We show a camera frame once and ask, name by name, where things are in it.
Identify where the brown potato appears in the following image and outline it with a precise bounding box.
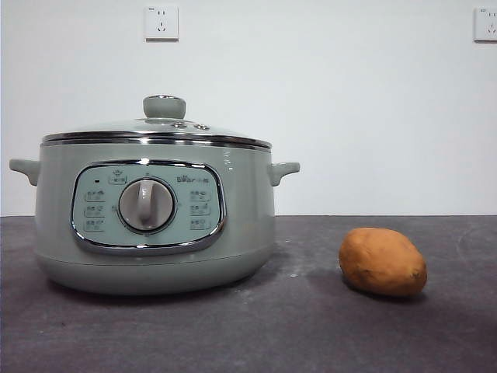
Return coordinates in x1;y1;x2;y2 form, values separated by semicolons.
339;227;428;298

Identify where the white wall socket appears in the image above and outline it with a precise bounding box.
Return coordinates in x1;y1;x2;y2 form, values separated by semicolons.
473;7;497;44
144;5;180;43

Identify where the glass lid with green knob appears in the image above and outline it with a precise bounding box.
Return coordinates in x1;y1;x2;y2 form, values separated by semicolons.
42;94;273;151

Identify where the pale green electric cooking pot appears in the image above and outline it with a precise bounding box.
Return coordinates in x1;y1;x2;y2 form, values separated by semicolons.
9;134;301;296

